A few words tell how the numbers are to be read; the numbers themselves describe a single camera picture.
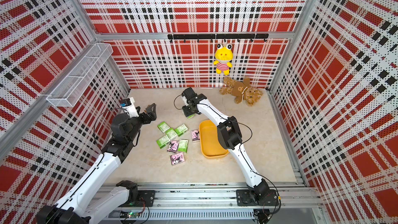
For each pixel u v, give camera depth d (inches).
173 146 34.8
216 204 28.8
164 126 38.4
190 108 33.9
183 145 34.9
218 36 34.8
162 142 35.7
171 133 36.9
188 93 32.2
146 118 26.8
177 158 33.1
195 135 36.7
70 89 27.8
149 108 26.7
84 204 16.8
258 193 25.1
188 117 37.6
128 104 24.7
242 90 43.4
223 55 36.0
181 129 37.7
